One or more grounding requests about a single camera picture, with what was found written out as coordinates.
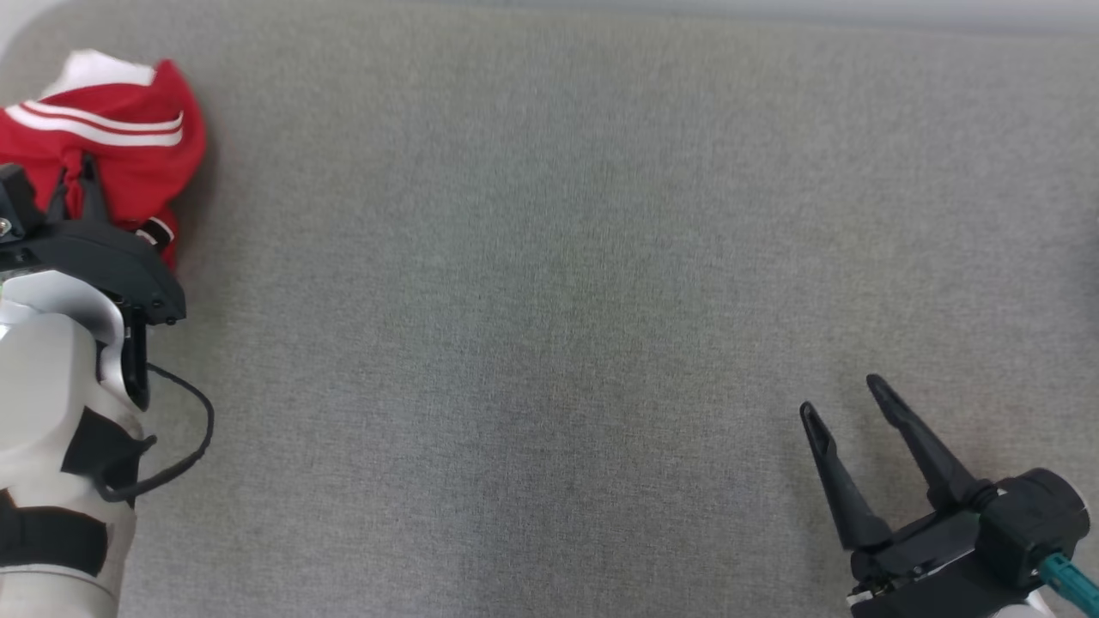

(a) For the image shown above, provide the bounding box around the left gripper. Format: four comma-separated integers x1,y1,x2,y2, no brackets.
0,154,185,411

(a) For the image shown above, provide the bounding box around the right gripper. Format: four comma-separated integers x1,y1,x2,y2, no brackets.
798,373,1031,618

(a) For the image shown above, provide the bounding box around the red and white jersey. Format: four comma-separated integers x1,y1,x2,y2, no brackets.
0,49,208,271

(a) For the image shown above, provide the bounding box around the right camera cable teal plug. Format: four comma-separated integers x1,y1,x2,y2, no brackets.
1037,552,1099,609

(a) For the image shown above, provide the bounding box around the black left camera cable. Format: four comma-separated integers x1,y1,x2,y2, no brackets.
94,364,216,504

